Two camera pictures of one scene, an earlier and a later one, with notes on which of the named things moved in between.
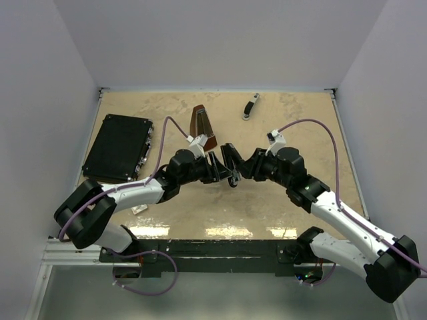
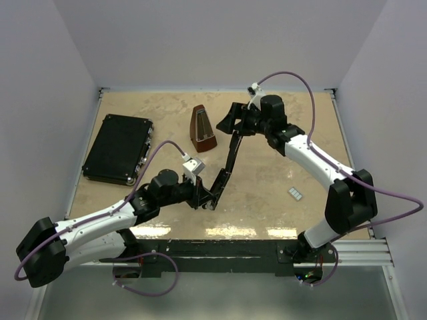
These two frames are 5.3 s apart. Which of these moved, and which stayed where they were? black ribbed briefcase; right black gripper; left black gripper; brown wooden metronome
Moved: right black gripper; left black gripper
Stayed: black ribbed briefcase; brown wooden metronome
